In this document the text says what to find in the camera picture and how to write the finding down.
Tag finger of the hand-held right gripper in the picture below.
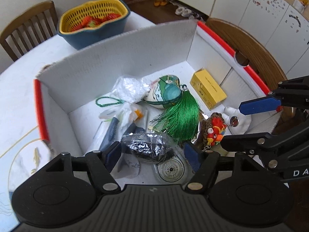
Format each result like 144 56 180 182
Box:
221 132 309 161
239 76 309 116

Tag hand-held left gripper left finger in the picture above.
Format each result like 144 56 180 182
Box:
45 142 122 194

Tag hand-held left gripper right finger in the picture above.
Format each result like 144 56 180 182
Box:
183 142 263 194

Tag small clear bag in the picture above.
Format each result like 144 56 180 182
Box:
118 158 142 177

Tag red orange toy keychain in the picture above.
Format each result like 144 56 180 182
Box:
205 124 228 148

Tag clear packet black contents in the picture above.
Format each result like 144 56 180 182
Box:
121 132 170 163

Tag white plastic item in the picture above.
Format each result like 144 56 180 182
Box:
100 103 148 126

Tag small yellow box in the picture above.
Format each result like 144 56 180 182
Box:
190 69 227 110

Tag white plastic bag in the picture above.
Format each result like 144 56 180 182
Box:
111 77 150 103

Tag painted egg ornament green tassel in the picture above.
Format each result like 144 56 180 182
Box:
95 75 201 142

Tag red cardboard box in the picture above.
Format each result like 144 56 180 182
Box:
34 20 283 189

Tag brown wooden chair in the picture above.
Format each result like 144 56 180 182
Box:
206 18 296 124
0 0 58 62

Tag white cabinet with stickers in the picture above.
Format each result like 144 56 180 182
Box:
210 0 309 78

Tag yellow colander blue bowl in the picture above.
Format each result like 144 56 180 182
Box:
57 0 131 50

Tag pile of strawberries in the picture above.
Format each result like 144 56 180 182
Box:
70 13 121 32

